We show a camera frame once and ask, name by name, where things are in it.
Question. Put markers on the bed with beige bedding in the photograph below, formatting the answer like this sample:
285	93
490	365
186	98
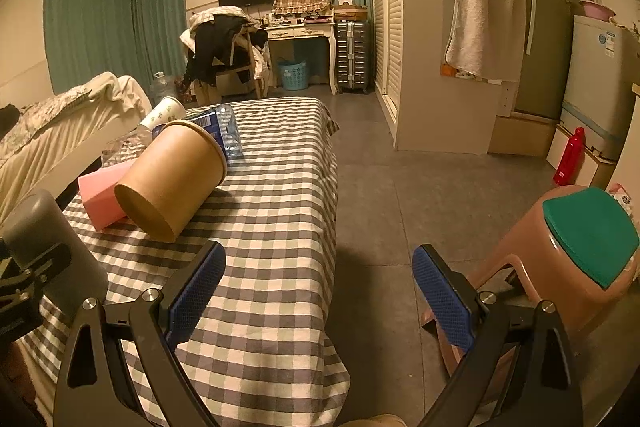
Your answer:
55	127

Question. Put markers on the white louvered wardrobe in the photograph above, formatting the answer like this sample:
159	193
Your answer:
430	37

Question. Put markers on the white patterned paper cup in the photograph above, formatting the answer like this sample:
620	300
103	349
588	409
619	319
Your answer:
162	112

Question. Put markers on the silver suitcase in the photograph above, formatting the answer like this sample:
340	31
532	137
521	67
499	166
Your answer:
354	54

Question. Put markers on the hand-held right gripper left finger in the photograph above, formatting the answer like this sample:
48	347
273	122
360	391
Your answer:
192	289

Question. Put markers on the wooden chair with clothes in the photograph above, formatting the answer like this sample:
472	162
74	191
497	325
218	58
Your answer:
225	47

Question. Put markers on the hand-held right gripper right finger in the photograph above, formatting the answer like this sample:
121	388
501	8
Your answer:
442	289

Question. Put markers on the cardboard box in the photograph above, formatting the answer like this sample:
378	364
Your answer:
520	134

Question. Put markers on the checkered tablecloth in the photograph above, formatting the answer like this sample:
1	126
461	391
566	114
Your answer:
250	232

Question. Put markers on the green stool cushion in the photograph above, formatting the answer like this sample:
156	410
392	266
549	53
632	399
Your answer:
592	234

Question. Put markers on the large water jug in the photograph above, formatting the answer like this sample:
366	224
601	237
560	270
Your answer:
161	89

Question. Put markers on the brown stool with green seat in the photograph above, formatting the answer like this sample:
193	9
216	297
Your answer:
530	267

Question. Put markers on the clear plastic water bottle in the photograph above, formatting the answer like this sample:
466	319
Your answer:
225	129

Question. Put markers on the red thermos bottle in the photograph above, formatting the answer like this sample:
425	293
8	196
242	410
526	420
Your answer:
568	157

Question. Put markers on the brown paper cup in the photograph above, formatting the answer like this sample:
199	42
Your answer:
170	179

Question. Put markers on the blue laundry basket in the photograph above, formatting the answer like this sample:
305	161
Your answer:
291	74

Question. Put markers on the pink plastic basin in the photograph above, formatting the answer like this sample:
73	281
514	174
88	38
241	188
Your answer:
596	9

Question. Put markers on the white refrigerator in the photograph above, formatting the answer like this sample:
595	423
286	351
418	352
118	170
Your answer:
597	82

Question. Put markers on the pink sponge block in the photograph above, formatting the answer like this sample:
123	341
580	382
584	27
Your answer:
97	202

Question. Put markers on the crumpled clear plastic wrap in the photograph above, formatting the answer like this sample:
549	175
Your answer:
120	152

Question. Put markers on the white dressing table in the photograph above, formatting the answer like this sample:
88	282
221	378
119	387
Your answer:
300	39

